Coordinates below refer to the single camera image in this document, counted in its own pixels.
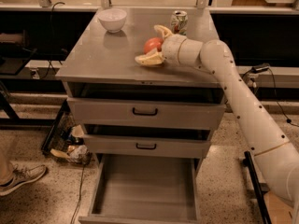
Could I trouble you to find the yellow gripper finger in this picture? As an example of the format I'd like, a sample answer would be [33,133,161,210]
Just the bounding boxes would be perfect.
[154,24,173,40]
[135,49,164,66]

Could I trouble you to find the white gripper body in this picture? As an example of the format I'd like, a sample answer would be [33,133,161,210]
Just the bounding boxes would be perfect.
[162,35,187,64]

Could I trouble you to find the red apple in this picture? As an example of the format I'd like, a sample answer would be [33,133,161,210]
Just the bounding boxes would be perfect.
[143,37,164,54]

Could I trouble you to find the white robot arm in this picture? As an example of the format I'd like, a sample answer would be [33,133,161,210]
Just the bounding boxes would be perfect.
[135,25,299,224]

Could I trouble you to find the grey drawer cabinet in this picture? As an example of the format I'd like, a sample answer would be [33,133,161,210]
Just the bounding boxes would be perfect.
[55,7,236,161]

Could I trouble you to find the grey top drawer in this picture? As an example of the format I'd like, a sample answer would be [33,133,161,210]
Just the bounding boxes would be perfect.
[67,98,224,130]

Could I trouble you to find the grey middle drawer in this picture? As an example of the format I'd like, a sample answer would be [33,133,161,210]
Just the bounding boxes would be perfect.
[84,134,210,158]

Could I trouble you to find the grey open bottom drawer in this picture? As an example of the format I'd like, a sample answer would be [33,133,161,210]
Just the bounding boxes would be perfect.
[78,154,200,224]

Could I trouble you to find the green white soda can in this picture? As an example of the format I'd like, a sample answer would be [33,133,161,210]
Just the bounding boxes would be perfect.
[170,10,188,35]

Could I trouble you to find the white bowl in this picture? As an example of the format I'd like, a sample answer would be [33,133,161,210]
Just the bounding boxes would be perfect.
[97,8,127,33]

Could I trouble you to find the black power adapter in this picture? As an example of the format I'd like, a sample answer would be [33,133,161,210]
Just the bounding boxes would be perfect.
[251,63,270,74]

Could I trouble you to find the black metal bar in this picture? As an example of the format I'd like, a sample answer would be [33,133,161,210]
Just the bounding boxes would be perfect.
[244,151,272,224]

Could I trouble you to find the grey sneaker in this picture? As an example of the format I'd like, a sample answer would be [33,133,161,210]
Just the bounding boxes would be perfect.
[0,165,47,197]

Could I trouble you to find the cardboard box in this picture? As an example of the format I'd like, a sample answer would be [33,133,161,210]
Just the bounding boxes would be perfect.
[263,191,292,224]

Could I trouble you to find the black top drawer handle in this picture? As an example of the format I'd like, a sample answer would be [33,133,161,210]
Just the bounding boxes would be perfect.
[132,107,159,117]

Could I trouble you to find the black drawer handle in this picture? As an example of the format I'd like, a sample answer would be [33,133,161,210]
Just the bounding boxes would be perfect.
[135,143,157,150]
[132,107,159,117]

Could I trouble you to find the black middle drawer handle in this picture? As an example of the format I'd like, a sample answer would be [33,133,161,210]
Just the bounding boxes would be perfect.
[135,143,157,150]

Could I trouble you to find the wire basket with trash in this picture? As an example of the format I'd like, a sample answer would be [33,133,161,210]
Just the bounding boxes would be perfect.
[41,101,92,165]

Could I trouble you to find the black cable on right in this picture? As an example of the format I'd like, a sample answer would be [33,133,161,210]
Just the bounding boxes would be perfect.
[267,68,299,129]

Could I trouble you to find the black floor cable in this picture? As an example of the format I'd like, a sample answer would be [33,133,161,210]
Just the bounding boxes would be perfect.
[69,162,87,224]

